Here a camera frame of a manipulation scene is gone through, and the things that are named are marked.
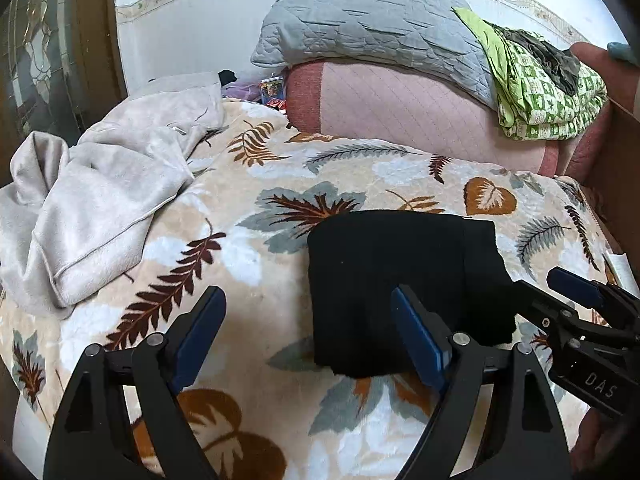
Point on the small black item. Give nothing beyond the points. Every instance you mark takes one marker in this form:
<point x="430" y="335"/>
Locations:
<point x="227" y="76"/>

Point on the small colourful box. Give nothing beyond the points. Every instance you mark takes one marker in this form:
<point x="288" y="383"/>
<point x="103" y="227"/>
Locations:
<point x="272" y="91"/>

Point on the beige fleece cloth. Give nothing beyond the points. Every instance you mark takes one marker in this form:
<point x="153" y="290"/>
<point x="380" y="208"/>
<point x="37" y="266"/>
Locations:
<point x="100" y="195"/>

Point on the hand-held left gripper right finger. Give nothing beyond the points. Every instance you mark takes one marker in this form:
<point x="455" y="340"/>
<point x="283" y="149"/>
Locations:
<point x="420" y="345"/>

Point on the dark olive cloth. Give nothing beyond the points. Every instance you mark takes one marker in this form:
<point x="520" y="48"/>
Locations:
<point x="560" y="62"/>

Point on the grey quilted pillow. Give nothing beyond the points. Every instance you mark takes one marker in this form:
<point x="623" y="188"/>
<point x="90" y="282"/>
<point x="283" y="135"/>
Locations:
<point x="360" y="15"/>

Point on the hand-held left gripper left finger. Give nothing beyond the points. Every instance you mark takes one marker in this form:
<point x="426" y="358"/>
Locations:
<point x="200" y="330"/>

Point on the purple cloth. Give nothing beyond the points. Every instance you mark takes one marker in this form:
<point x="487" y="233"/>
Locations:
<point x="240" y="91"/>

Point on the teal object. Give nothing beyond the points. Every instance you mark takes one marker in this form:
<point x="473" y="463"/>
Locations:
<point x="622" y="53"/>

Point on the pink cushion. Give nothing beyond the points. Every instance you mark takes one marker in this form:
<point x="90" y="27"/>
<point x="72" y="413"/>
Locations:
<point x="400" y="110"/>

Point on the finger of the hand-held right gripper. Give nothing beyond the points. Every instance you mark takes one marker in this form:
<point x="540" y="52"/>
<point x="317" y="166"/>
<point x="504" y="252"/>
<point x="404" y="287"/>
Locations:
<point x="575" y="282"/>
<point x="537" y="305"/>

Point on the leaf-printed blanket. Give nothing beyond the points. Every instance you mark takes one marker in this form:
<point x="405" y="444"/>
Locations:
<point x="240" y="280"/>

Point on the black pants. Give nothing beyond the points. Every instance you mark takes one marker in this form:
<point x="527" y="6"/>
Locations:
<point x="380" y="260"/>

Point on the person's right forearm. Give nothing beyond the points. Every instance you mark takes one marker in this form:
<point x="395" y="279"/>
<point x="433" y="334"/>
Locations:
<point x="595" y="440"/>

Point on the green patterned cloth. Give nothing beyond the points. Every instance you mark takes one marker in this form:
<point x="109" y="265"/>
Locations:
<point x="540" y="95"/>

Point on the wooden door with glass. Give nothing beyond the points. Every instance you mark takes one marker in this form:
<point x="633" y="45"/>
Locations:
<point x="45" y="60"/>

